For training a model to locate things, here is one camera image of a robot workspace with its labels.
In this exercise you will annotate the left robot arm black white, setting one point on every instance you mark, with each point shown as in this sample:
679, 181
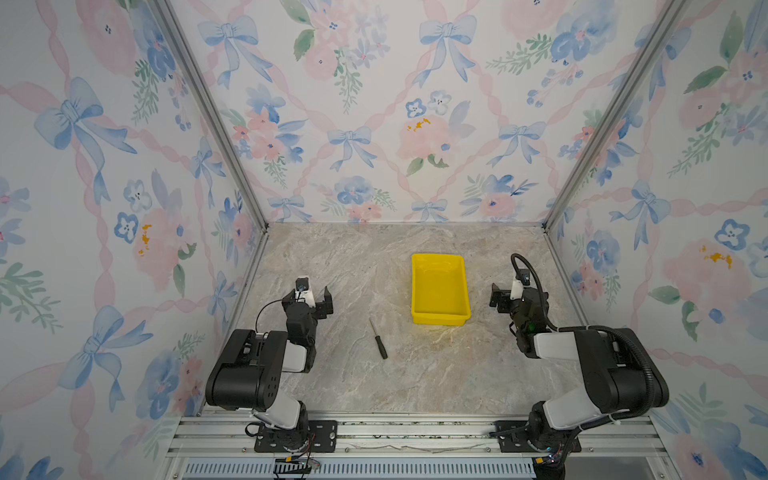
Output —
247, 376

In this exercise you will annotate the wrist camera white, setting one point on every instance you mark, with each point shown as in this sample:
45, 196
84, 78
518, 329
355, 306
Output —
307, 297
516, 290

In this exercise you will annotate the black screwdriver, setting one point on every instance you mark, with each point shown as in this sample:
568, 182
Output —
379, 341

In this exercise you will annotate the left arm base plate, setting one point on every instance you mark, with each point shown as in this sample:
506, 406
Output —
316, 436

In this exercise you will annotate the left aluminium corner post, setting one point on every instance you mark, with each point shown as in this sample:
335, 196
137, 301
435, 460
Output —
179, 46

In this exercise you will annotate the yellow plastic bin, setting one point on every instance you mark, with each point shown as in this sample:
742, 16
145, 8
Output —
440, 294

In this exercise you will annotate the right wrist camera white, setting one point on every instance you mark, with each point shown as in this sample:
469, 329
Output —
516, 290

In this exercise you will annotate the right aluminium corner post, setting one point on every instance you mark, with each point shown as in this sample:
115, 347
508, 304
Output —
659, 34

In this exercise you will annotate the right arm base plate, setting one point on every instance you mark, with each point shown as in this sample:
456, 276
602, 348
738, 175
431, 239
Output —
517, 436

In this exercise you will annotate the aluminium mounting rail frame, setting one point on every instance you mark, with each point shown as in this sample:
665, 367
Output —
221, 445

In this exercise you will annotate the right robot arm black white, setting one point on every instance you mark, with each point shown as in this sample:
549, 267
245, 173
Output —
619, 379

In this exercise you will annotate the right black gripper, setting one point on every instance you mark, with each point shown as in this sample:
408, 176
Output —
513, 306

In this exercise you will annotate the aluminium corner post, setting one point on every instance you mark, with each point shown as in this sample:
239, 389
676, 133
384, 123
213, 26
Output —
659, 34
179, 46

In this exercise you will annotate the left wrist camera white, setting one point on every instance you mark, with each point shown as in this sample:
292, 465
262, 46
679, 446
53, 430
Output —
307, 297

